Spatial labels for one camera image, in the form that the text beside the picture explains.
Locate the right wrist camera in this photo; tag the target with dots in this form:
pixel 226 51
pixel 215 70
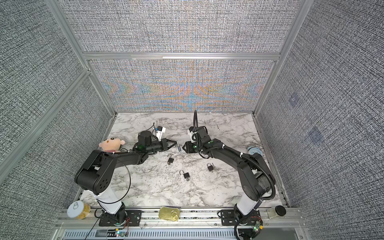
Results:
pixel 192 134

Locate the plush doll toy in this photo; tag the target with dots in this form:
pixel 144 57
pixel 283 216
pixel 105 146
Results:
pixel 111 145

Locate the light blue alarm clock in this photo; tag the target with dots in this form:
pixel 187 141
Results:
pixel 254 150

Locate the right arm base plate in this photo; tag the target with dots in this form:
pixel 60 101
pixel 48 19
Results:
pixel 231 217

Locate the gold sardine tin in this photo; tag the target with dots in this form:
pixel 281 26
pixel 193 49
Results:
pixel 169 214

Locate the black padlock open shackle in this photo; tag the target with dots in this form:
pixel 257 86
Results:
pixel 185 175

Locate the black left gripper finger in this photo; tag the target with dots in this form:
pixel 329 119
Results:
pixel 171 142
pixel 171 146

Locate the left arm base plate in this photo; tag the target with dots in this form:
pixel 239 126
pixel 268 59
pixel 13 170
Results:
pixel 131 218

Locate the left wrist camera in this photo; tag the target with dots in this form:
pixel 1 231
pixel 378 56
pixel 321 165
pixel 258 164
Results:
pixel 160 131

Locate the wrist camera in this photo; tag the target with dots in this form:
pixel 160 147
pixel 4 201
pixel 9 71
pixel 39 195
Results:
pixel 192 134
pixel 160 131

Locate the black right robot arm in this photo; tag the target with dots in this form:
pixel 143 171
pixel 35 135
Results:
pixel 257 180

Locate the small bottle black cap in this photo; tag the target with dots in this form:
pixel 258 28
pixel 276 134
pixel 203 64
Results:
pixel 276 212

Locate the black padlock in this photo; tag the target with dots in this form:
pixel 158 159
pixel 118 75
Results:
pixel 210 167
pixel 170 159

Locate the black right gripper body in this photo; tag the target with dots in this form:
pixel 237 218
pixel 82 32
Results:
pixel 191 147

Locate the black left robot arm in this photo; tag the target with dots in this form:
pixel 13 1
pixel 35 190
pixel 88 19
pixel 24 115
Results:
pixel 96 173

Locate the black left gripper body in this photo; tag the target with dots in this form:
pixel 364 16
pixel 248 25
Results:
pixel 164 146

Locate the aluminium front rail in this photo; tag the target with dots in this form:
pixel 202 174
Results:
pixel 189 218

